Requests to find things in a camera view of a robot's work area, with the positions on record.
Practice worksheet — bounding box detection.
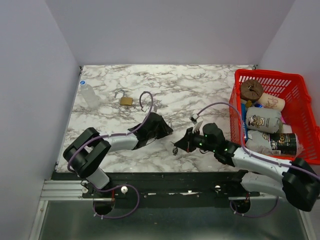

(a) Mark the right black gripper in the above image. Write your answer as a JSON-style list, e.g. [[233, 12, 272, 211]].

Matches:
[[174, 126, 217, 152]]

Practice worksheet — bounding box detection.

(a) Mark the clear plastic water bottle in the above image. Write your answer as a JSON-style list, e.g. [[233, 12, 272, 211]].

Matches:
[[79, 80, 99, 109]]

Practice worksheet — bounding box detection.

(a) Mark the beige printed cylinder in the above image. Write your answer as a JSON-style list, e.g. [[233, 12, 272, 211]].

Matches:
[[257, 93, 286, 112]]

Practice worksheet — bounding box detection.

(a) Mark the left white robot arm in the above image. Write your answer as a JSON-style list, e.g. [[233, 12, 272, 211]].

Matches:
[[62, 112, 174, 198]]

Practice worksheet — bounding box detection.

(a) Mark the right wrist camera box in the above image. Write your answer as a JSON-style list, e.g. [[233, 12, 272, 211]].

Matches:
[[189, 113, 204, 133]]

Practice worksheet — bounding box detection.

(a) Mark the brown round wooden block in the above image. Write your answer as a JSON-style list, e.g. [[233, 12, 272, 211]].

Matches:
[[240, 79, 264, 102]]

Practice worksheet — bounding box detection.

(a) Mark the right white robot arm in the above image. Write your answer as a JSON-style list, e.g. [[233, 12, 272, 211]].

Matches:
[[173, 123, 320, 212]]

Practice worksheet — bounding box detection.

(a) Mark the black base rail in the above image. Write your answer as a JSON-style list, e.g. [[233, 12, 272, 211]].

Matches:
[[51, 171, 281, 218]]

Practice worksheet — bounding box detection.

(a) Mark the black printed can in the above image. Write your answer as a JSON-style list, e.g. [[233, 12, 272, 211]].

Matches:
[[263, 132, 303, 157]]

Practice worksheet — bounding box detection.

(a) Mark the large brass padlock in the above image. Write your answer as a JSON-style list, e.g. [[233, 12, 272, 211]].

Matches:
[[114, 89, 133, 106]]

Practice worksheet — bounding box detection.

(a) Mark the grey printed pouch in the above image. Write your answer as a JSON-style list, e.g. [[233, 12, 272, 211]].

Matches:
[[245, 107, 283, 134]]

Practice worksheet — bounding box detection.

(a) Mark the aluminium frame rail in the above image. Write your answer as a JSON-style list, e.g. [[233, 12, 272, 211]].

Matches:
[[40, 180, 83, 201]]

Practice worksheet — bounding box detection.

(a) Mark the red plastic basket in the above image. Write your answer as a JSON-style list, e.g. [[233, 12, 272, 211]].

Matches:
[[229, 69, 320, 165]]

